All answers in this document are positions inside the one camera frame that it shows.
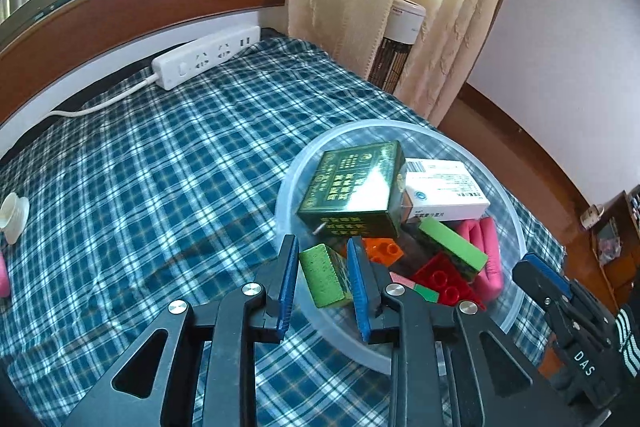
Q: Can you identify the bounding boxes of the dark green box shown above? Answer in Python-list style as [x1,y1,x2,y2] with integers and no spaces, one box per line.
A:
[296,140,407,240]

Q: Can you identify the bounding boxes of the orange toy brick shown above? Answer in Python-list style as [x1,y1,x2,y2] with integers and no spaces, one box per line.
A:
[362,237,404,267]

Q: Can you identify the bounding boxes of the green sponge block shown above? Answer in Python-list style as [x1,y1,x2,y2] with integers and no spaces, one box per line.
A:
[298,243,357,309]
[417,218,489,282]

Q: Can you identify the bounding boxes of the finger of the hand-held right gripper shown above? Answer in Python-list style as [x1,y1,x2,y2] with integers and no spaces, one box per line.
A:
[570,281,623,350]
[511,252,613,410]

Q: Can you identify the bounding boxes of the white power cable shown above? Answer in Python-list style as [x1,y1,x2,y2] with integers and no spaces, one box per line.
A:
[47,74,161,118]

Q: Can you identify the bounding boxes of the wooden cabinet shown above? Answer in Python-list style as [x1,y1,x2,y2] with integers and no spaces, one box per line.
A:
[580,187,640,308]

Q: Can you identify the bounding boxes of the small green block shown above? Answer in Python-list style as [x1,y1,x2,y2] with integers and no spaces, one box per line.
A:
[413,284,441,305]

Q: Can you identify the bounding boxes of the person's right forearm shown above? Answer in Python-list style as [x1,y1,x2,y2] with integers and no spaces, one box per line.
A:
[612,302,640,380]

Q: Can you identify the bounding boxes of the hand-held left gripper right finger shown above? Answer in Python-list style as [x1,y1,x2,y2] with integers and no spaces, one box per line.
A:
[346,236,566,427]

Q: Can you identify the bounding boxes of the white medicine box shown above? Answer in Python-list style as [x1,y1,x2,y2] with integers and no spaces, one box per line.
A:
[398,158,492,224]

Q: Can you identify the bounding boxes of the red toy brick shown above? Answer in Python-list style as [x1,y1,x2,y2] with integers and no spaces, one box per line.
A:
[411,252,487,312]

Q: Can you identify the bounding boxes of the small pink block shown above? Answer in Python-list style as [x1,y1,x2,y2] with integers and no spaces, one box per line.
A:
[389,271,416,292]

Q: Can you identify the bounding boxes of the clear plastic bowl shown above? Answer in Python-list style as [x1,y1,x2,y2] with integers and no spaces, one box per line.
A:
[274,119,526,378]

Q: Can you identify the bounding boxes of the white mug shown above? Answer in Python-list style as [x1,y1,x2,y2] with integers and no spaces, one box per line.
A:
[580,204,606,229]

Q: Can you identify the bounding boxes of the blue plaid cloth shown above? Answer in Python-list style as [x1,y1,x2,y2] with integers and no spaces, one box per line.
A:
[0,27,566,427]

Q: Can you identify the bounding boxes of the white tower heater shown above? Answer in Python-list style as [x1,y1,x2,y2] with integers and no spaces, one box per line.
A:
[367,0,427,98]

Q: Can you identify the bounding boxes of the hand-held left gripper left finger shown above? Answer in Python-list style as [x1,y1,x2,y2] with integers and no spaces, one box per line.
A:
[62,234,301,427]

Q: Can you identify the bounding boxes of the white power strip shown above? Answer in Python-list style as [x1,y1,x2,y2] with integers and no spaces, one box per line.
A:
[151,24,262,92]

